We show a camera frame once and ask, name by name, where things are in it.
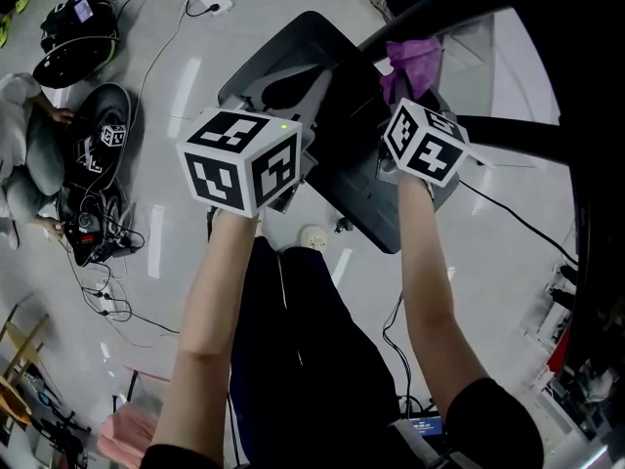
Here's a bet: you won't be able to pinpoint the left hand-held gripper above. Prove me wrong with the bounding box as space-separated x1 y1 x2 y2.
175 61 336 219

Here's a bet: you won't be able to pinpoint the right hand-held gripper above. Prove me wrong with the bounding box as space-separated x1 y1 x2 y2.
375 73 494 212

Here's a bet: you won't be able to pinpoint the purple cloth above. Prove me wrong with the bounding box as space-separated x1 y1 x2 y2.
379 36 443 105

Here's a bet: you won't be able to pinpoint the person's left forearm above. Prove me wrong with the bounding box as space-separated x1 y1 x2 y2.
151 207 260 451

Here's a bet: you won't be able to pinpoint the person's right forearm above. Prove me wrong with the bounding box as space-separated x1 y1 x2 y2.
397 176 494 409

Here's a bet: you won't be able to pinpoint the pink cloth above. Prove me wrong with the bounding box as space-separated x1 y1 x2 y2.
96 403 160 469

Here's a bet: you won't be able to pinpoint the person's right white shoe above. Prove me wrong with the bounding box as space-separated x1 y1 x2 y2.
299 225 328 253

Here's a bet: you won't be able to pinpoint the black open dome case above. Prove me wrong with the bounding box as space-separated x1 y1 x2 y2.
67 82 133 192

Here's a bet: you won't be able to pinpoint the black dome backpack with screen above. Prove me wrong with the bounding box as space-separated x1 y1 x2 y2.
31 0 121 90

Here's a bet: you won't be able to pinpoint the person's legs in dark trousers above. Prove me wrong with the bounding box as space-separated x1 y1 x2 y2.
229 235 406 469

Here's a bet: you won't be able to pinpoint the black device with screen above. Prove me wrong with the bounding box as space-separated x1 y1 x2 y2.
397 407 445 442

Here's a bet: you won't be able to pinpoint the cluttered white shelf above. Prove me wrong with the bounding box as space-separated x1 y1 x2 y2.
521 280 625 463

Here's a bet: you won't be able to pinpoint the wooden stool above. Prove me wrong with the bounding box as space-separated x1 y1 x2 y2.
0 310 50 424

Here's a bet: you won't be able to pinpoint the white cable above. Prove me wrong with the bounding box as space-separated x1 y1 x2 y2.
139 0 196 92

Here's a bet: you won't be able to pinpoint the black equipment bundle with cables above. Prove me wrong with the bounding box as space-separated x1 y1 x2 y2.
62 188 146 268

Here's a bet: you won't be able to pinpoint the red cable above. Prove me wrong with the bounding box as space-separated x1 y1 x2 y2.
121 363 172 384

